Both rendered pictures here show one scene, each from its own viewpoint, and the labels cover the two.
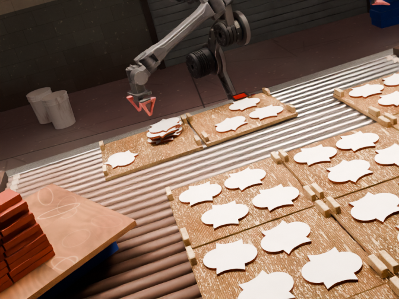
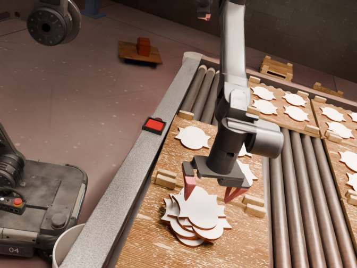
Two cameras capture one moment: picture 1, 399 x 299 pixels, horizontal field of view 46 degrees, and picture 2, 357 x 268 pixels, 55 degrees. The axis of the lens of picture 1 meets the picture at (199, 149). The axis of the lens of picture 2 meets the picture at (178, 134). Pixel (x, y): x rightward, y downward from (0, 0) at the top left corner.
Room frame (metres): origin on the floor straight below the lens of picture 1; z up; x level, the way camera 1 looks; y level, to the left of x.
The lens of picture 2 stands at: (1.88, 0.78, 1.59)
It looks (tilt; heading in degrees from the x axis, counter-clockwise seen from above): 32 degrees down; 281
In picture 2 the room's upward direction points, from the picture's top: 16 degrees clockwise
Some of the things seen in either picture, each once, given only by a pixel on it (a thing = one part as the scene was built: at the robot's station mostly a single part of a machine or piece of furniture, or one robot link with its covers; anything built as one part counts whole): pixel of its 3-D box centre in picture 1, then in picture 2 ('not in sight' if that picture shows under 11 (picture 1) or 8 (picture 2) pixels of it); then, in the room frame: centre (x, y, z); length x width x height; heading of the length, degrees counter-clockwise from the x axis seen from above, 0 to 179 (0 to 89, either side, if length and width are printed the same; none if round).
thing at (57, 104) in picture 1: (59, 110); not in sight; (5.27, 1.44, 0.18); 0.30 x 0.30 x 0.37
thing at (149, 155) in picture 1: (148, 147); (198, 254); (1.86, 0.21, 0.93); 0.41 x 0.35 x 0.02; 98
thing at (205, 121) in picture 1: (238, 116); (212, 157); (1.93, -0.21, 0.93); 0.41 x 0.35 x 0.02; 99
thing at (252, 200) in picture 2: (205, 136); (253, 201); (1.77, -0.04, 0.95); 0.06 x 0.02 x 0.03; 9
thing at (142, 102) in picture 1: (146, 104); (226, 186); (1.86, 0.17, 1.12); 0.07 x 0.07 x 0.09; 28
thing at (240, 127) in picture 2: (134, 73); (234, 135); (1.88, 0.18, 1.25); 0.07 x 0.06 x 0.07; 18
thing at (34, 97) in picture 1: (44, 105); not in sight; (5.62, 1.70, 0.18); 0.30 x 0.30 x 0.37
